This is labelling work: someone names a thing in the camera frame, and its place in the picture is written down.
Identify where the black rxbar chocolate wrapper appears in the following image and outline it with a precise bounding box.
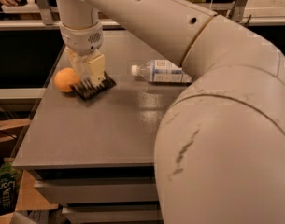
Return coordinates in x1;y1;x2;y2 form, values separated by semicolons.
70;73;116;101

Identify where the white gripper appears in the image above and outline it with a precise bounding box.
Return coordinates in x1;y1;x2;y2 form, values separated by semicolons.
60;22;105;86

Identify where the black computer mouse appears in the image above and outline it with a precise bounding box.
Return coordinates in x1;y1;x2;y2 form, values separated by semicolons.
18;0;28;6

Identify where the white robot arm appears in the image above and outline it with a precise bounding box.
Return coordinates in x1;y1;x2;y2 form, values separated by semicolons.
60;0;285;224

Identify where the grey metal frame post right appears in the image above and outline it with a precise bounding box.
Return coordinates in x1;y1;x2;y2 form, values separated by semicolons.
228;0;248;22

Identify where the clear plastic water bottle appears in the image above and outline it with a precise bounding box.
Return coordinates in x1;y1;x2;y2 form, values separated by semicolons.
131;60;192;84

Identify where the orange fruit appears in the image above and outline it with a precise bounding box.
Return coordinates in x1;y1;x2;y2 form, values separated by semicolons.
53;68;80;92

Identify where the grey drawer cabinet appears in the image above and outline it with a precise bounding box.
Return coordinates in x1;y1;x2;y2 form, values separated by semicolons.
14;30;183;224

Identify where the grey metal frame post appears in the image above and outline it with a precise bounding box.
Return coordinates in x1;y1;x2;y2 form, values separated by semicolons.
36;0;54;25
228;0;248;22

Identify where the green snack bag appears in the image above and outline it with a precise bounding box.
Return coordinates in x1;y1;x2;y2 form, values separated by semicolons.
0;162;22;216

